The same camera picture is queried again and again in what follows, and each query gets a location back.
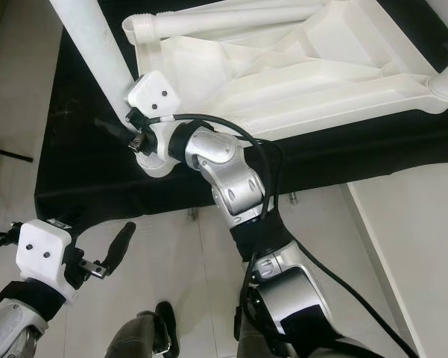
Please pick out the white plastic table top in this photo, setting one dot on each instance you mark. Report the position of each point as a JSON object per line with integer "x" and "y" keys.
{"x": 291, "y": 82}

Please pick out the black table cloth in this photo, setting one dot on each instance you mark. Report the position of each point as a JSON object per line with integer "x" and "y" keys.
{"x": 74, "y": 186}

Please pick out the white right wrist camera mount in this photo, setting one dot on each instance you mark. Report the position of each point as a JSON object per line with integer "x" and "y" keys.
{"x": 153, "y": 93}

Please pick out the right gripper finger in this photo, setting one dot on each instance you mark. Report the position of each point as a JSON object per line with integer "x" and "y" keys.
{"x": 115, "y": 129}

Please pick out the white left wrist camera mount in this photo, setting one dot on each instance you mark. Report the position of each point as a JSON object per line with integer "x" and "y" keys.
{"x": 41, "y": 253}

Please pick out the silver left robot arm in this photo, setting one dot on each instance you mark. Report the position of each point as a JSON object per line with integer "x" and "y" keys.
{"x": 15, "y": 332}

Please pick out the black folding chair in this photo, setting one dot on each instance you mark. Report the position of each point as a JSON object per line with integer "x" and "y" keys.
{"x": 7, "y": 154}

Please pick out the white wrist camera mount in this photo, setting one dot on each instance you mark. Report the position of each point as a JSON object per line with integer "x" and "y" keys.
{"x": 153, "y": 93}
{"x": 41, "y": 253}

